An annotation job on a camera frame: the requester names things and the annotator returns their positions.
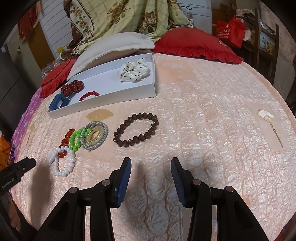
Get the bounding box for red shopping bag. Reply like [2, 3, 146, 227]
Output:
[216, 16, 245, 49]

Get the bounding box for dark brown bead bracelet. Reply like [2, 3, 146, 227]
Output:
[112, 112, 160, 148]

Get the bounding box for red ruffled pillow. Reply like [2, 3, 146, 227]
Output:
[40, 58, 77, 98]
[152, 27, 243, 64]

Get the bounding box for gold round pendant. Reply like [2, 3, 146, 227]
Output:
[85, 125, 104, 146]

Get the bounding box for red ruffled pillow left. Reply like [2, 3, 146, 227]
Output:
[40, 58, 77, 98]

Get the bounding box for white shallow tray box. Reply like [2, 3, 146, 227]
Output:
[47, 53, 157, 119]

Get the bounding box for green bead bracelet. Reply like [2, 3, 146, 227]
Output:
[69, 126, 92, 152]

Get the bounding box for floral green quilt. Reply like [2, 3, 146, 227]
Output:
[63, 0, 193, 55]

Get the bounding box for small red bead bracelet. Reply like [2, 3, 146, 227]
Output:
[79, 90, 100, 102]

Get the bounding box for silver rhinestone bangle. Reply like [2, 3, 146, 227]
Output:
[79, 121, 108, 151]

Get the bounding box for red ruffled pillow right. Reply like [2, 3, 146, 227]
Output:
[152, 27, 243, 64]

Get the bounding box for dark red flower hair clip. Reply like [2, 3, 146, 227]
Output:
[61, 80, 84, 97]

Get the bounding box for orange red bead bracelet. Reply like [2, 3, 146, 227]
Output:
[57, 128, 76, 159]

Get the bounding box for white polka dot scrunchie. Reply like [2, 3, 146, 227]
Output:
[118, 58, 149, 82]

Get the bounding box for pink quilted bedspread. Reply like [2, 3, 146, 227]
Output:
[11, 54, 295, 240]

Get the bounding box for cream white pillow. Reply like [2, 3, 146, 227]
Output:
[67, 32, 154, 80]

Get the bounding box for blue square hair clip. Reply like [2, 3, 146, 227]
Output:
[49, 92, 75, 111]

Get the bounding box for white hairpin with stick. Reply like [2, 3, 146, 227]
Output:
[257, 109, 283, 148]

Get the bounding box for white pearl bead bracelet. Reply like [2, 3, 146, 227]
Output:
[49, 146, 77, 177]

